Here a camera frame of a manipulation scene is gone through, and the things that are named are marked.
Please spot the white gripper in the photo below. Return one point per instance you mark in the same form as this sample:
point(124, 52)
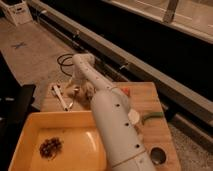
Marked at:
point(84, 90)

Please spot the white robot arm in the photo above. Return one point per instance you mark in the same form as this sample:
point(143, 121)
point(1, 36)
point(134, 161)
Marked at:
point(110, 107)

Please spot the orange tomato toy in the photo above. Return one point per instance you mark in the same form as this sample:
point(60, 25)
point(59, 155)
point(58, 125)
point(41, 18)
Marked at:
point(126, 91)

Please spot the yellow plastic tub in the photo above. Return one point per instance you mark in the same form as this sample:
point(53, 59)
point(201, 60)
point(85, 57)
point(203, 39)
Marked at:
point(82, 149)

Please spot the dark crumbs pile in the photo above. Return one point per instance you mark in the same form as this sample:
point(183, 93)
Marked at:
point(50, 148)

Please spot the green chili pepper toy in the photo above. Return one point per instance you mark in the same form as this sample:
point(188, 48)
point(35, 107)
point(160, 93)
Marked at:
point(151, 115)

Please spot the small metal cup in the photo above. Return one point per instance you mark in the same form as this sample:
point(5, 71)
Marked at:
point(158, 156)

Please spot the white crate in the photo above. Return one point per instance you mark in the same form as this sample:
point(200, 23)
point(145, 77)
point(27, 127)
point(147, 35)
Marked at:
point(18, 13)

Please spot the white handled kitchen tool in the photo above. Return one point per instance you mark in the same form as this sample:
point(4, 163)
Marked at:
point(57, 92)

